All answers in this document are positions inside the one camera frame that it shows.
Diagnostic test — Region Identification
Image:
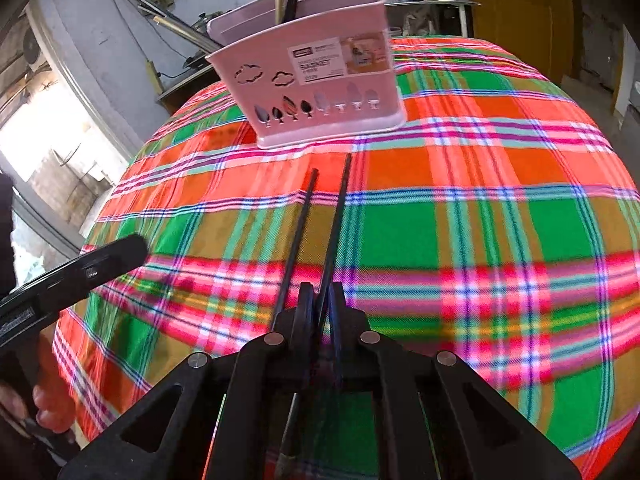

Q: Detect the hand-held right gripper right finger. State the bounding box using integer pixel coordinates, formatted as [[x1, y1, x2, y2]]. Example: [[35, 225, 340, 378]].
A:
[[325, 282, 583, 480]]

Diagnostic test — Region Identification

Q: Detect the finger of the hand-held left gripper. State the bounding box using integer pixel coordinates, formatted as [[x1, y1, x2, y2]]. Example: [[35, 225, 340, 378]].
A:
[[70, 233, 149, 288]]

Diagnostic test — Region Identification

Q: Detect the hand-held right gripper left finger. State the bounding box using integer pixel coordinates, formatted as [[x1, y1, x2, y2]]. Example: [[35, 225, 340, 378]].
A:
[[60, 284, 321, 480]]

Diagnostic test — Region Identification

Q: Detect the pink plastic utensil basket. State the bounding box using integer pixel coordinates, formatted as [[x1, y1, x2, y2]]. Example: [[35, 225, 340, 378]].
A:
[[205, 0, 407, 151]]

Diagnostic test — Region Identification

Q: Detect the person's left hand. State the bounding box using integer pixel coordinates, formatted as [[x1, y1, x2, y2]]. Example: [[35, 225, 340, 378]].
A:
[[0, 340, 78, 436]]

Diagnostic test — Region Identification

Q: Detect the plaid tablecloth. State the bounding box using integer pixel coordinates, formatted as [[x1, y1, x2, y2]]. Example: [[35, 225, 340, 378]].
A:
[[52, 35, 640, 480]]

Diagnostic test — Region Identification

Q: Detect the wooden stove table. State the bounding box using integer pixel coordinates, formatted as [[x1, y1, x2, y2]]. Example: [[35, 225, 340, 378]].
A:
[[157, 62, 223, 115]]

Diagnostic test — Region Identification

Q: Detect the bundle of metal pipes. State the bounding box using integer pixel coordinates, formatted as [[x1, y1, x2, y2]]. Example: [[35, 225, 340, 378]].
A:
[[135, 0, 217, 56]]

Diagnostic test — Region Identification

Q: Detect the yellow wooden door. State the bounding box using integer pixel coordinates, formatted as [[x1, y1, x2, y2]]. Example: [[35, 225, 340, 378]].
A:
[[467, 0, 576, 86]]

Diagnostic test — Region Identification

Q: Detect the grey refrigerator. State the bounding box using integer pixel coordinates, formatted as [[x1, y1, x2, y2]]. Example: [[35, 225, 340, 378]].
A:
[[612, 25, 640, 131]]

